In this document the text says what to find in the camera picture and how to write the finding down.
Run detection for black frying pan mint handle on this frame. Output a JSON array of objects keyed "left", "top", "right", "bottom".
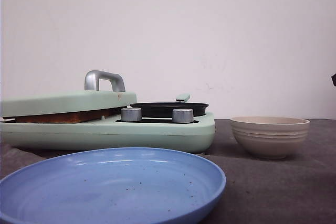
[{"left": 130, "top": 93, "right": 209, "bottom": 118}]

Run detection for bread slice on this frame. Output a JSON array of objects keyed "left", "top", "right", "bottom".
[{"left": 13, "top": 106, "right": 126, "bottom": 124}]

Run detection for right silver knob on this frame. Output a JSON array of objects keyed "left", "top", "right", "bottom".
[{"left": 172, "top": 109, "right": 194, "bottom": 124}]

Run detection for left silver knob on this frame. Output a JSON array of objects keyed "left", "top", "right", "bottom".
[{"left": 120, "top": 108, "right": 142, "bottom": 122}]

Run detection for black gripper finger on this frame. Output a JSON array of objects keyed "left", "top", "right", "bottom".
[{"left": 331, "top": 74, "right": 336, "bottom": 86}]

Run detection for mint green breakfast maker base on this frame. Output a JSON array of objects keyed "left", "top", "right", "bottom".
[{"left": 1, "top": 108, "right": 215, "bottom": 153}]

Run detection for beige ribbed bowl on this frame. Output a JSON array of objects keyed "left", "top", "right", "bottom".
[{"left": 230, "top": 116, "right": 310, "bottom": 159}]

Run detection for blue plate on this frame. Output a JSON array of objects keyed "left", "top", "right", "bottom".
[{"left": 1, "top": 148, "right": 226, "bottom": 223}]

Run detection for silver knob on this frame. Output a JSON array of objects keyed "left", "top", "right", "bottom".
[
  {"left": 120, "top": 108, "right": 142, "bottom": 122},
  {"left": 172, "top": 109, "right": 194, "bottom": 124}
]

